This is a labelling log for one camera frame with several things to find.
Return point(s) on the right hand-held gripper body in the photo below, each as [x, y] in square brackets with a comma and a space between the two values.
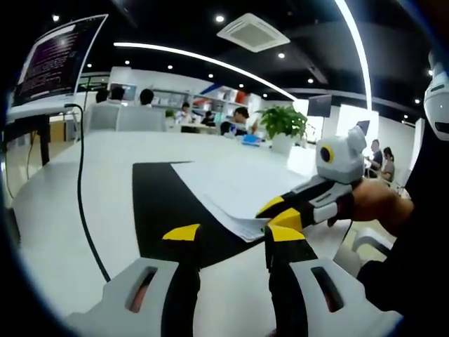
[345, 159]

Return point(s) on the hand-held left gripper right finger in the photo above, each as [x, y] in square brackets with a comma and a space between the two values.
[315, 291]

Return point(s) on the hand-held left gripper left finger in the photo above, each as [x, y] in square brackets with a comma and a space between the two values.
[140, 298]

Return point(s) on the person's right hand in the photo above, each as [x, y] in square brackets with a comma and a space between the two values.
[377, 203]

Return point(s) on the small dark screen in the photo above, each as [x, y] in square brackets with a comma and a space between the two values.
[363, 127]

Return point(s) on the white office chair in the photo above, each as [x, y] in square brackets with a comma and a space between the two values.
[370, 242]

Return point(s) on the green plant in white pot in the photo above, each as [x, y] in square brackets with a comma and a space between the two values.
[282, 121]

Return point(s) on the white chest-worn device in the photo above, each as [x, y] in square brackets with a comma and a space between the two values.
[436, 105]

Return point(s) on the long straight ceiling light strip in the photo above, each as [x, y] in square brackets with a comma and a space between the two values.
[361, 52]

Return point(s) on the red box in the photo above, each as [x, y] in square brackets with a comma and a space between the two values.
[242, 97]

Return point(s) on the white ceiling air conditioner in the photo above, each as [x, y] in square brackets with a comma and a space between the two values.
[252, 33]

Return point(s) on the small potted plant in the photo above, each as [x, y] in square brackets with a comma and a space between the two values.
[170, 114]

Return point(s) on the curved ceiling light strip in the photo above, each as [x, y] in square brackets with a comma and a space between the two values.
[196, 56]

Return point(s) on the group of ceiling spotlights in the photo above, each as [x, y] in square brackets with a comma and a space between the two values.
[219, 18]

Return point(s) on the desktop monitor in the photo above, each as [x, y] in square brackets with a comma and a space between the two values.
[128, 92]

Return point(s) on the black laptop stand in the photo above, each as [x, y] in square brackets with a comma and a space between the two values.
[24, 123]

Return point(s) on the computer monitor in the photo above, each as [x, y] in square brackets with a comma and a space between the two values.
[52, 59]

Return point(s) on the dark wall screen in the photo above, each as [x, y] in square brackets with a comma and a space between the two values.
[320, 105]

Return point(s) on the white wall shelf unit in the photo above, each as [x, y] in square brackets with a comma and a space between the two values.
[210, 100]

